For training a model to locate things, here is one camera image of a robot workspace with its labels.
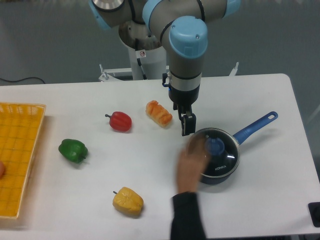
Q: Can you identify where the black floor cable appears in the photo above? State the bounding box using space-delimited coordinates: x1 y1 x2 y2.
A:
0 76 46 85

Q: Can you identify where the yellow woven basket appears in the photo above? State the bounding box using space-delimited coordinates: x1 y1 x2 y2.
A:
0 102 46 219

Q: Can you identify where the green bell pepper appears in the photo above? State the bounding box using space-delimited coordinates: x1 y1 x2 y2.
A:
58 138 89 164

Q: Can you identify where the dark blue saucepan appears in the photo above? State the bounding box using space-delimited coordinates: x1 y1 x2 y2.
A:
200 111 278 185

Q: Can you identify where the yellow bell pepper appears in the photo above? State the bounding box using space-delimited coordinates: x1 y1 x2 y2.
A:
112 187 144 216

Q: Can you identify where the black sleeved forearm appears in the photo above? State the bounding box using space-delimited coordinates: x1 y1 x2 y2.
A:
170 192 207 240

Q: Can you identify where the glass lid blue knob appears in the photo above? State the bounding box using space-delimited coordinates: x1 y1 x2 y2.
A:
187 127 240 184

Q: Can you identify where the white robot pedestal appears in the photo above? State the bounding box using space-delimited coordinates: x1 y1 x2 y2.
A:
118 20 167 80

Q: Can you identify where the person's hand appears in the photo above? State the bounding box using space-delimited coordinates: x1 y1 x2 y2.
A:
175 138 209 194

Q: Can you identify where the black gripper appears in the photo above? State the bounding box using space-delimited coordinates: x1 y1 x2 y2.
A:
168 86 200 136

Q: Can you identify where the red bell pepper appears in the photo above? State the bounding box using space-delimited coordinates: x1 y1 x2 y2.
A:
105 111 132 132

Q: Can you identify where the orange bread loaf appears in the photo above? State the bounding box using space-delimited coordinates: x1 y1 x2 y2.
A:
145 100 173 128

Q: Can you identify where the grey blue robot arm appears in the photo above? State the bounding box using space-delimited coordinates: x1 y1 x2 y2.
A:
89 0 241 136

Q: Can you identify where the black device table corner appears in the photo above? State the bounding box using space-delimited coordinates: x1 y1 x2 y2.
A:
308 202 320 228

